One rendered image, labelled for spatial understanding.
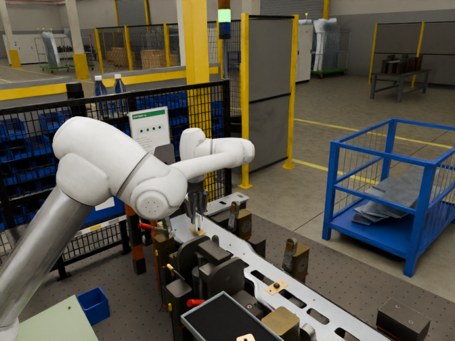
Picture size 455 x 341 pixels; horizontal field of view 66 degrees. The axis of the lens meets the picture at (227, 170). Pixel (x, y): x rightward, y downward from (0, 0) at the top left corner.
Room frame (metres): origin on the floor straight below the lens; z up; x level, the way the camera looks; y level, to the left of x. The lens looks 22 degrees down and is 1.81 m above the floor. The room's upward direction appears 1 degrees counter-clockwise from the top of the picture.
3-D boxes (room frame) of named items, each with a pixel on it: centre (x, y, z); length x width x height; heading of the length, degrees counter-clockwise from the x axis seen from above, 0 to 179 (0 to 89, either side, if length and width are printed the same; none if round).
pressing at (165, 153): (1.54, 0.29, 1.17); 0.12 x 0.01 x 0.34; 129
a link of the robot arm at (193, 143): (1.32, 0.12, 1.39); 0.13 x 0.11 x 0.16; 87
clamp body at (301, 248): (1.13, -0.27, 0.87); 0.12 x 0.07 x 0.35; 129
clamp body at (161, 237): (1.21, 0.27, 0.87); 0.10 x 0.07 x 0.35; 129
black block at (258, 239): (1.29, -0.13, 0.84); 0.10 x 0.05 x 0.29; 129
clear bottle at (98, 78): (1.76, 0.62, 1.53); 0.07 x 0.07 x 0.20
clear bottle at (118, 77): (1.82, 0.54, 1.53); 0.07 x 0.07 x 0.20
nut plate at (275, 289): (0.96, -0.16, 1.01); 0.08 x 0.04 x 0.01; 129
